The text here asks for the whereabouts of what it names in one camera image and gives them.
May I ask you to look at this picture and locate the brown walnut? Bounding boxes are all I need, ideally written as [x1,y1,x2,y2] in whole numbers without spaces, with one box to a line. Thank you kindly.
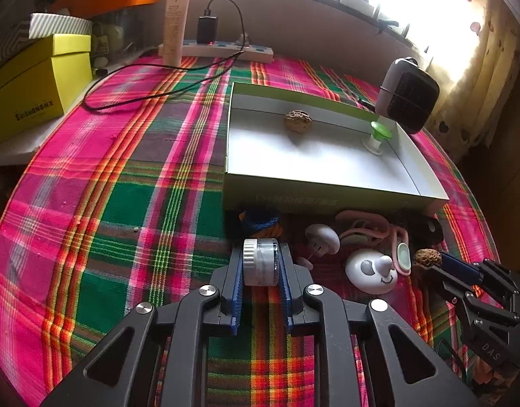
[284,110,312,134]
[415,249,442,269]

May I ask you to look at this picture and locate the white clear small jar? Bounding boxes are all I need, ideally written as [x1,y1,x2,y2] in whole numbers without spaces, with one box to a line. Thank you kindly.
[242,238,279,287]

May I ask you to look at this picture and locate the white cat paw toy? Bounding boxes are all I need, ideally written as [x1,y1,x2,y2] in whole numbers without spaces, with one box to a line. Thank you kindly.
[345,249,398,295]

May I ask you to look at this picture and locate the blue orange knitted toy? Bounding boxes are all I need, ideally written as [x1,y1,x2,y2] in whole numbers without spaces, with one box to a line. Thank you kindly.
[239,210,284,238]

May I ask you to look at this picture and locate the green cap small bottle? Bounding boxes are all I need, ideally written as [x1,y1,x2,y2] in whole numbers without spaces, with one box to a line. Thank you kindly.
[362,121,392,155]

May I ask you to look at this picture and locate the small black object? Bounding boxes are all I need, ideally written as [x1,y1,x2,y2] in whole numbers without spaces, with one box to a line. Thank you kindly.
[420,216,444,245]

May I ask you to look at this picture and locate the plaid pink green cloth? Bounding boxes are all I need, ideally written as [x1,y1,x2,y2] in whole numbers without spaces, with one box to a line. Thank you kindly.
[0,57,499,406]

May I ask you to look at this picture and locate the white mushroom figurine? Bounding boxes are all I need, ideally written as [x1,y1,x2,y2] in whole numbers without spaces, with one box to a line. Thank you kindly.
[296,223,341,270]

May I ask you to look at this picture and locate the white green cardboard tray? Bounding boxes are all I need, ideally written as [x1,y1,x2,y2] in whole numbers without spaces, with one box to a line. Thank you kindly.
[222,83,448,215]

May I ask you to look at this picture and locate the grey black portable heater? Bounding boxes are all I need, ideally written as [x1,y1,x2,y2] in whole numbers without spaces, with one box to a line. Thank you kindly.
[359,57,440,134]

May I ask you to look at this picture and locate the cream heart pattern curtain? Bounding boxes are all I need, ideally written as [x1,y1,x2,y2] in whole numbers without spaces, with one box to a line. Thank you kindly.
[426,0,520,162]

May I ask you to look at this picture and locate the white power strip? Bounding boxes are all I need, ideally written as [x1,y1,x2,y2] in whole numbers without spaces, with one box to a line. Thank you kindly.
[181,40,274,63]

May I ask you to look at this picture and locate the yellow cardboard box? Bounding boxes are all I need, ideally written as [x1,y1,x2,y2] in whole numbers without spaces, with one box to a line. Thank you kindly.
[0,34,92,144]

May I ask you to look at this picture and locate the white plug on strip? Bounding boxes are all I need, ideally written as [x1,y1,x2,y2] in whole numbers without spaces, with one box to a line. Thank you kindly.
[236,33,251,47]

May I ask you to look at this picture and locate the black charger adapter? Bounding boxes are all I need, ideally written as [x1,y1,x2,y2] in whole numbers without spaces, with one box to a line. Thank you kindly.
[196,8,218,44]

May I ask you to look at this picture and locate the white cosmetic tube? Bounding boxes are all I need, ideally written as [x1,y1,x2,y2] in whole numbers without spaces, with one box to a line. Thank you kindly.
[162,0,190,67]

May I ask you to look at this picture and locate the striped green white box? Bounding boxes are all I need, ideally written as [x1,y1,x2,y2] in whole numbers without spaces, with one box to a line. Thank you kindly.
[28,13,92,40]

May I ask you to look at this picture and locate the black charger cable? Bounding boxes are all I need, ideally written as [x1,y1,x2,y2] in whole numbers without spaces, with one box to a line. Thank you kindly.
[82,0,247,113]

